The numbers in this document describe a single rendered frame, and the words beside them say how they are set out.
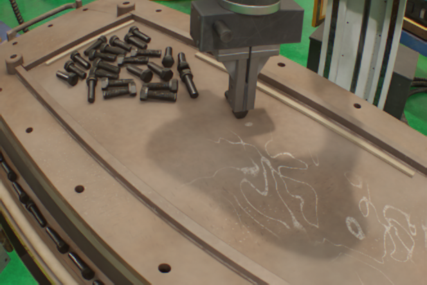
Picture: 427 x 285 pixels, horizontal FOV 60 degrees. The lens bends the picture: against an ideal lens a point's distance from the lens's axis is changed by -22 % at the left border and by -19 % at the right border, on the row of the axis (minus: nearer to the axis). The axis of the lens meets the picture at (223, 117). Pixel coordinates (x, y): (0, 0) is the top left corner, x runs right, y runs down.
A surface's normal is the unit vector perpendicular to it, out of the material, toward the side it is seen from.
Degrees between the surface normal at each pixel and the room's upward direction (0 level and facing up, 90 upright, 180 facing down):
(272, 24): 90
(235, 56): 90
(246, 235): 0
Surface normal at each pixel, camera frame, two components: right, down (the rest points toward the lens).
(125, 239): 0.05, -0.79
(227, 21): 0.32, 0.59
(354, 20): -0.51, 0.51
